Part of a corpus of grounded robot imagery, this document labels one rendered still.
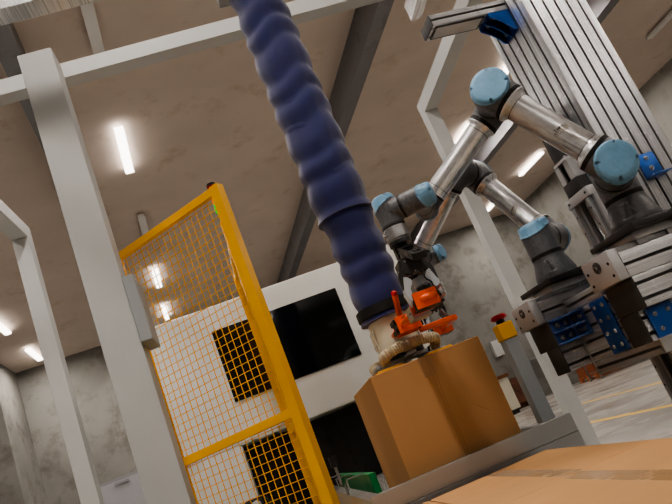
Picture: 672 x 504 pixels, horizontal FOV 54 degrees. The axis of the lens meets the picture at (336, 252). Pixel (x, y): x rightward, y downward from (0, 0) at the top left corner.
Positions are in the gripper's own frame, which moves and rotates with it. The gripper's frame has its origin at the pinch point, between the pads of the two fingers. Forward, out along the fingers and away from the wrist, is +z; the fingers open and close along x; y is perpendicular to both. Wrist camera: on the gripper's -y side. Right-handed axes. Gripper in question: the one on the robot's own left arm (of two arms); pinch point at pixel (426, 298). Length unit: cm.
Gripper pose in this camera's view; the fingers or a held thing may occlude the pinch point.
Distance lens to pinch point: 199.4
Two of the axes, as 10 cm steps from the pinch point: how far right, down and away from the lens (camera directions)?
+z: 3.6, 8.9, -2.7
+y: -0.6, 3.1, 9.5
